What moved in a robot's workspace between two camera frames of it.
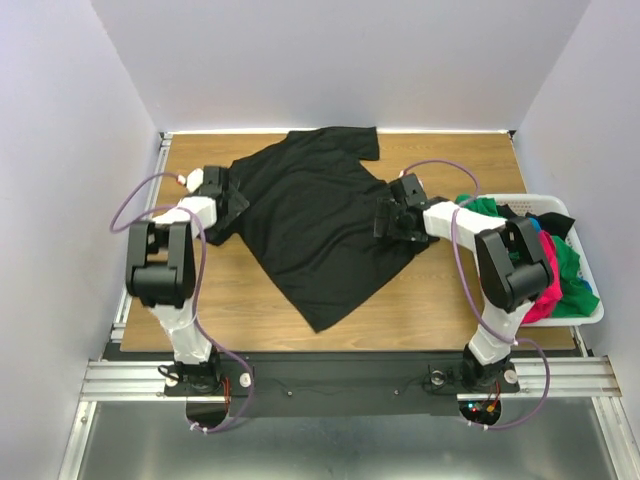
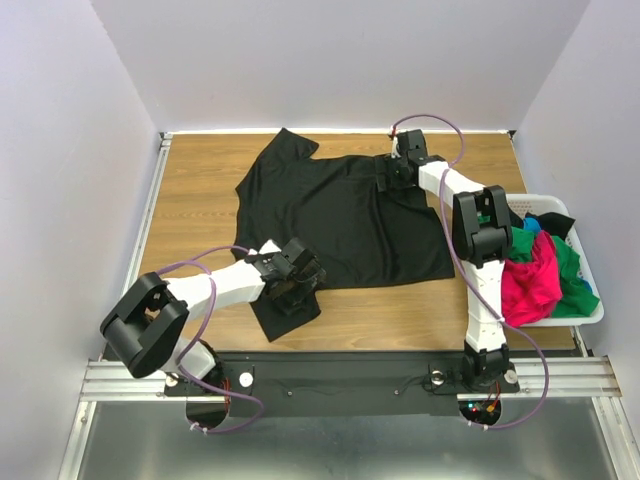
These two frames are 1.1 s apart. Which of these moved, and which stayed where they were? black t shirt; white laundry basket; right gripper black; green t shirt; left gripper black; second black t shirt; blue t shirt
Moved: black t shirt; right gripper black; left gripper black
Stayed: green t shirt; white laundry basket; blue t shirt; second black t shirt
